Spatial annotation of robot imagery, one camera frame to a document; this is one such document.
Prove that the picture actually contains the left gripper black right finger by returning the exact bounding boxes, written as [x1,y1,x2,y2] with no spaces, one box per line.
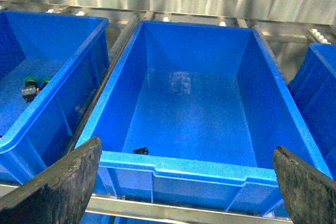
[272,146,335,223]

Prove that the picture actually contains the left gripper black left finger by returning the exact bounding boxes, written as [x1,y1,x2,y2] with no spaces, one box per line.
[1,136,102,223]

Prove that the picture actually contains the blue left bin with buttons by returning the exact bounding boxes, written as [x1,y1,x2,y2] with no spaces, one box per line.
[1,10,110,184]

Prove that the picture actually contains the small black clip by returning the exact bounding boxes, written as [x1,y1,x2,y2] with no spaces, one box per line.
[132,147,149,155]

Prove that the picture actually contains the green push button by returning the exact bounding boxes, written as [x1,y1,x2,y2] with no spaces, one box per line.
[42,77,51,89]
[21,77,39,103]

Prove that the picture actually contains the blue right bin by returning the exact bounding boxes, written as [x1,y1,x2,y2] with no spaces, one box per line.
[288,43,335,177]

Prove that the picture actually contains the blue middle bin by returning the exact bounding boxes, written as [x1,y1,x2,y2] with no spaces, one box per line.
[78,22,331,216]

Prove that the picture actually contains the roller conveyor track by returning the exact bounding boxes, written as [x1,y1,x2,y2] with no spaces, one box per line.
[62,14,139,157]

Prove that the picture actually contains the metal rack front rail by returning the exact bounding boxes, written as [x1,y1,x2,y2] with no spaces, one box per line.
[85,194,292,223]

